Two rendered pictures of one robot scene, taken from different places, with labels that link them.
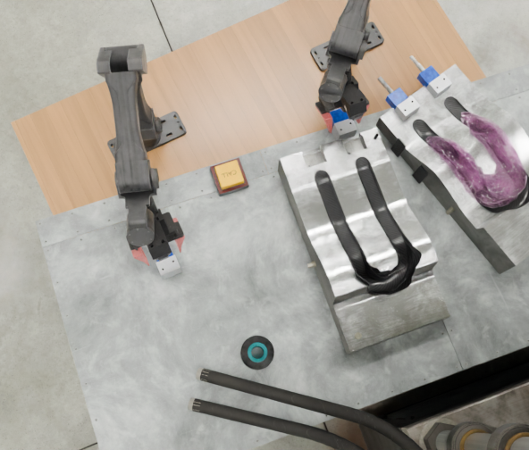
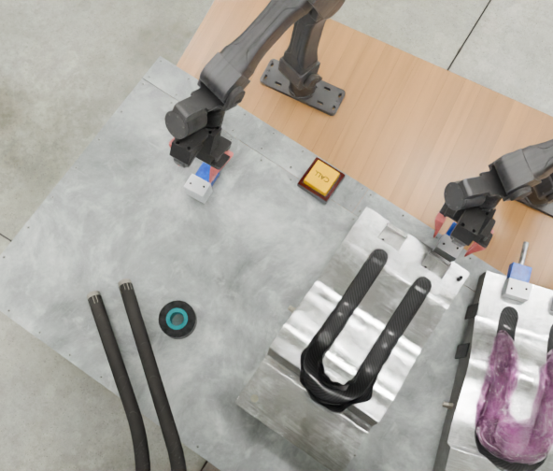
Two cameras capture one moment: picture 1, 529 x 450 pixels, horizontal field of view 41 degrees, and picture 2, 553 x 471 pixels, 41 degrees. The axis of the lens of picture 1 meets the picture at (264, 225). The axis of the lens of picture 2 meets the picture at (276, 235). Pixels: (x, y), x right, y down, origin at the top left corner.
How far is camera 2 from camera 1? 0.41 m
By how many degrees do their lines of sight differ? 15
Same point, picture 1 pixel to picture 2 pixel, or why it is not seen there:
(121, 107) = (267, 16)
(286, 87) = (448, 168)
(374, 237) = (356, 346)
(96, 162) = not seen: hidden behind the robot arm
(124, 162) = (224, 59)
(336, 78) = (469, 188)
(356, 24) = (536, 165)
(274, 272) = (263, 283)
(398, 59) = not seen: outside the picture
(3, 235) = not seen: hidden behind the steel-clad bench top
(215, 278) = (220, 235)
